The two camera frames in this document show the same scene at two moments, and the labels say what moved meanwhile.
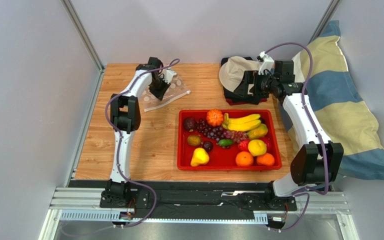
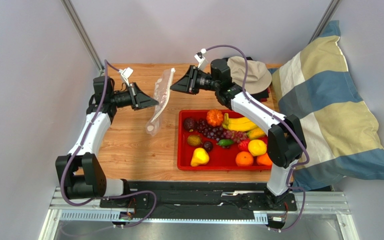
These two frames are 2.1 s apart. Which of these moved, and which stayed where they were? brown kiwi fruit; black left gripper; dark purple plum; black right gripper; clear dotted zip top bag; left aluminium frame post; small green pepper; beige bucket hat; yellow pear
Moved: black left gripper; black right gripper; clear dotted zip top bag
Stayed: yellow pear; small green pepper; beige bucket hat; brown kiwi fruit; dark purple plum; left aluminium frame post
